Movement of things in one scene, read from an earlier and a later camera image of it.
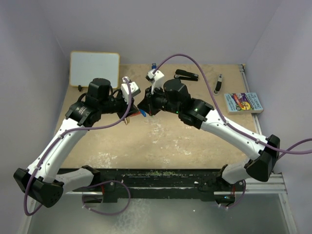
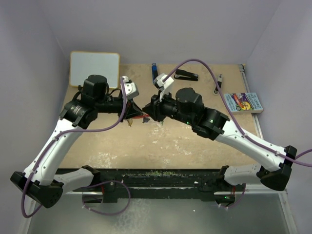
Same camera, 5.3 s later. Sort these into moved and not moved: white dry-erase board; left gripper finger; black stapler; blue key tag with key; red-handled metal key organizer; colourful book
Moved: blue key tag with key; red-handled metal key organizer
Not moved: left gripper finger; colourful book; white dry-erase board; black stapler
